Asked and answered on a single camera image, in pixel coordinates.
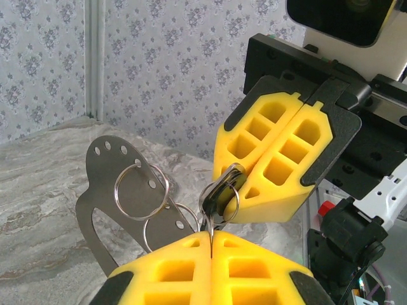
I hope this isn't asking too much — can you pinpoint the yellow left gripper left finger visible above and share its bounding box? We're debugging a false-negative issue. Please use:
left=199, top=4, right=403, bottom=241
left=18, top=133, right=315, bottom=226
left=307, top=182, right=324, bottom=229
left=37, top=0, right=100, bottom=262
left=90, top=231, right=213, bottom=305

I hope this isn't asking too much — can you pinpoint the small silver keyring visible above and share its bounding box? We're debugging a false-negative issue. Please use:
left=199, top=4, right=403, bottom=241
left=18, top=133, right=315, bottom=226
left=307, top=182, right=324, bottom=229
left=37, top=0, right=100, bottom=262
left=198, top=182, right=240, bottom=226

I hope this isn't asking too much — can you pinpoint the black headed key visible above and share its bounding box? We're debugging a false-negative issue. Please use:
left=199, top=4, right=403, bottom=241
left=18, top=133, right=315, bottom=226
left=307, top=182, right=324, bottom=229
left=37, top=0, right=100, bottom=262
left=199, top=162, right=247, bottom=255

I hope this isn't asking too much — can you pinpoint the large silver keyring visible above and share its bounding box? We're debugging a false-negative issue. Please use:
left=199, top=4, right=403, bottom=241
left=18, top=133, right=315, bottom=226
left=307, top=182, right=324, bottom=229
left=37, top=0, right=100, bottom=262
left=113, top=163, right=170, bottom=220

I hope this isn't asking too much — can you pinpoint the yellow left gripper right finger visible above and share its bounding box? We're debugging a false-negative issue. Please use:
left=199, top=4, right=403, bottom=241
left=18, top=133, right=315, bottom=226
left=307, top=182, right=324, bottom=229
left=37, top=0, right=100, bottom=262
left=211, top=229, right=335, bottom=305

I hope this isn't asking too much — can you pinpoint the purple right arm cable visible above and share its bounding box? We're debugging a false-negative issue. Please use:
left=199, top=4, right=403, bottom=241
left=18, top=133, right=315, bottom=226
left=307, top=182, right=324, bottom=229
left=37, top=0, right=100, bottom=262
left=368, top=265, right=390, bottom=298

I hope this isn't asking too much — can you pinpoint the aluminium frame post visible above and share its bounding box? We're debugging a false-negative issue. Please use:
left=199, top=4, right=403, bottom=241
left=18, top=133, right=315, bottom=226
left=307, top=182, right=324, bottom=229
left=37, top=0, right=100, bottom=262
left=84, top=0, right=105, bottom=121

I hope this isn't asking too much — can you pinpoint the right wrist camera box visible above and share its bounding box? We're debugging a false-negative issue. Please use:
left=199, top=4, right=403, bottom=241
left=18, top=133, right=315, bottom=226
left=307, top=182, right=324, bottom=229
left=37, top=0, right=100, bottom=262
left=286, top=0, right=407, bottom=80

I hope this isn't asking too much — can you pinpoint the metal key holder plate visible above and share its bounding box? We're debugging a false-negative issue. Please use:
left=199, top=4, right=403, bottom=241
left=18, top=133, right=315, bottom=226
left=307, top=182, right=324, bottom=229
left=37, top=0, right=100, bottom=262
left=75, top=135, right=204, bottom=278

